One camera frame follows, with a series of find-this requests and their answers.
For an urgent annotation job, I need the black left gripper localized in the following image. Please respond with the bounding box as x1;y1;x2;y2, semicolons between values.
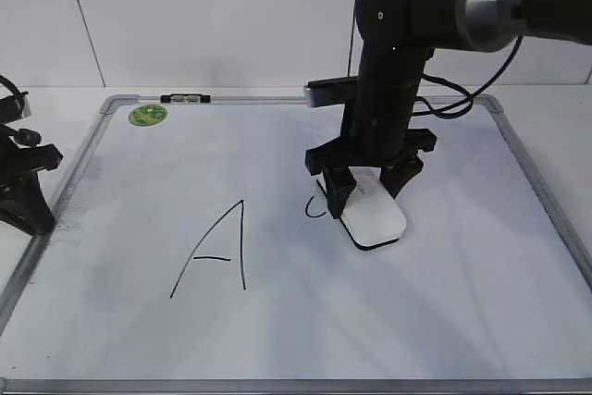
1;124;63;235

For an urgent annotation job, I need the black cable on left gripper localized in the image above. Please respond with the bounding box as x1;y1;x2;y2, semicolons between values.
0;74;31;126

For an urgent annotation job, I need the white board with aluminium frame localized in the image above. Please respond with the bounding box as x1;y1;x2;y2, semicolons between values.
1;94;591;394

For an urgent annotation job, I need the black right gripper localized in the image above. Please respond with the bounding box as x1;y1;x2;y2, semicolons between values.
304;129;437;219

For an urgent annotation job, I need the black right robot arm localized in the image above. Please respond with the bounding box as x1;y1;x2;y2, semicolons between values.
305;0;591;216

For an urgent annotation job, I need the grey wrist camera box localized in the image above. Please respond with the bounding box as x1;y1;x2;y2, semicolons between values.
303;76;357;108

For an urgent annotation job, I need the white whiteboard eraser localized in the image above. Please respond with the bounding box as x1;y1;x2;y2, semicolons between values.
335;167;407;252

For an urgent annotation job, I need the black board hanging clip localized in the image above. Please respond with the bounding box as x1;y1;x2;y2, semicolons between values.
160;93;211;104

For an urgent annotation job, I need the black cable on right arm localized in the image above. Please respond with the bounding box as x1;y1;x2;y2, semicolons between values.
401;0;524;119

